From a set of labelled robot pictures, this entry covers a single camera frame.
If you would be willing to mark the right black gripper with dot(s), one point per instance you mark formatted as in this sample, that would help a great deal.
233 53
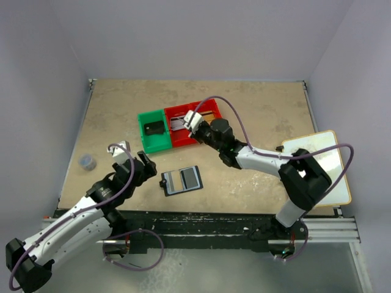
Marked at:
196 135

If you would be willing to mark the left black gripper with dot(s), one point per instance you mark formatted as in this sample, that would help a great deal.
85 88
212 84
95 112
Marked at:
148 170

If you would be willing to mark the black leather card holder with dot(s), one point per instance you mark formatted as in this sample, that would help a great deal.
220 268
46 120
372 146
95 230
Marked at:
180 181

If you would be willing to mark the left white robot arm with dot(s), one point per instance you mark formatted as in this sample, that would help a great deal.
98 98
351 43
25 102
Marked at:
93 218

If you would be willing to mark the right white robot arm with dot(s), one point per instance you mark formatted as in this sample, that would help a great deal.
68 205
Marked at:
304 180

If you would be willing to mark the gold cards stack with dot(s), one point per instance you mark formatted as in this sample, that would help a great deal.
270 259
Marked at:
208 116

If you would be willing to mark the black card holder in bin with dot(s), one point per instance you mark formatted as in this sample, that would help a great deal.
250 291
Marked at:
154 128

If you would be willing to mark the silver cards stack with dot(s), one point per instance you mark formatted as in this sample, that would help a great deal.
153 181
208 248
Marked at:
178 123

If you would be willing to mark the green plastic bin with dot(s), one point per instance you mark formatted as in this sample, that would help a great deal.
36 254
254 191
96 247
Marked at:
154 143

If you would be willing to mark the right red plastic bin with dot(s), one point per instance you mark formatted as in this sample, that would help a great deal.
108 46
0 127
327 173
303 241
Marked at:
206 106

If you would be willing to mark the red plastic bin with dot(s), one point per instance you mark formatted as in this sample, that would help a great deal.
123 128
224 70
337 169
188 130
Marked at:
206 106
179 138

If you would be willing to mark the middle red plastic bin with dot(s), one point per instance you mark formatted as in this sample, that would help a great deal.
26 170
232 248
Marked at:
179 138

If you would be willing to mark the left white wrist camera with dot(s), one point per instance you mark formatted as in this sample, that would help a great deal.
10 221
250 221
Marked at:
120 152

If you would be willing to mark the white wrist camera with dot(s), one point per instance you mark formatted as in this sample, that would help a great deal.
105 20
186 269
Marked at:
192 120
120 152

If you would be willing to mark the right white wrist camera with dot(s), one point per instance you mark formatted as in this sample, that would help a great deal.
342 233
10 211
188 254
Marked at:
192 120

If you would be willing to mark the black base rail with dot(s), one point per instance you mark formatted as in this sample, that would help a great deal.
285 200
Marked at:
141 240

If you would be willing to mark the white board wooden frame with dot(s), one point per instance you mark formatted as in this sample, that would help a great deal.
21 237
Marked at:
330 161

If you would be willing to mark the aluminium frame profile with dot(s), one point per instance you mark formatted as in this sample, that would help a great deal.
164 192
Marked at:
330 229

